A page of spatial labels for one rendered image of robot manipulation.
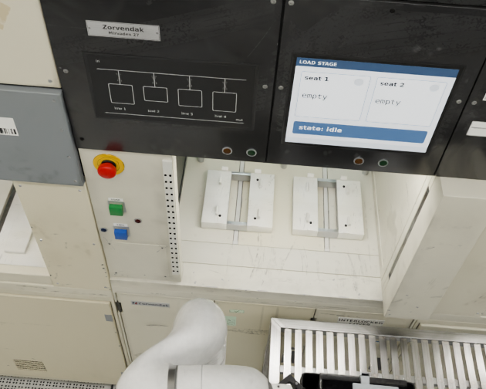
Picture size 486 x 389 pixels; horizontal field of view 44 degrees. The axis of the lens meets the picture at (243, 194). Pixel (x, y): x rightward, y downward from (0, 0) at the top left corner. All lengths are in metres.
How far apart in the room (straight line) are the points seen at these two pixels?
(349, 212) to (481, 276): 0.43
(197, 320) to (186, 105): 0.42
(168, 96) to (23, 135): 0.33
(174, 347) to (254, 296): 0.82
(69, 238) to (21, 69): 0.54
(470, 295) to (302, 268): 0.46
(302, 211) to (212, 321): 0.91
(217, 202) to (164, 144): 0.61
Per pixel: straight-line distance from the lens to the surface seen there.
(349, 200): 1.88
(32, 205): 1.51
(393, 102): 1.15
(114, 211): 1.44
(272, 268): 1.74
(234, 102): 1.14
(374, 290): 1.75
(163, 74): 1.12
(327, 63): 1.08
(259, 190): 1.86
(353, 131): 1.20
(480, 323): 1.91
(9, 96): 1.24
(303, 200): 1.85
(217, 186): 1.86
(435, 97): 1.16
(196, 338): 0.94
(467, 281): 1.69
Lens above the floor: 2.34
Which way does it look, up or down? 51 degrees down
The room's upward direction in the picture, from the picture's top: 4 degrees clockwise
